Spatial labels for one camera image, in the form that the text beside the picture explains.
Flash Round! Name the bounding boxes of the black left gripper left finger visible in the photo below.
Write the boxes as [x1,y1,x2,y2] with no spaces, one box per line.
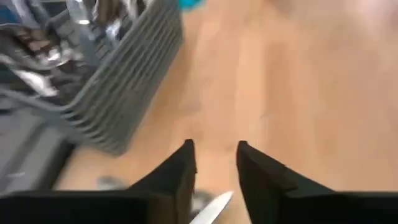
[0,139,198,224]

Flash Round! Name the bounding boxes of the grey mesh cutlery basket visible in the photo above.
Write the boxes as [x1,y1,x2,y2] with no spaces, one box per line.
[0,0,185,156]

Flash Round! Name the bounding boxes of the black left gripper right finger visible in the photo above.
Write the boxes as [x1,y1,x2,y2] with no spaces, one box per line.
[235,140,398,224]

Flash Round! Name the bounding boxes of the teal round plate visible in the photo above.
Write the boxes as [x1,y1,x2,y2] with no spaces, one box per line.
[177,0,206,12]

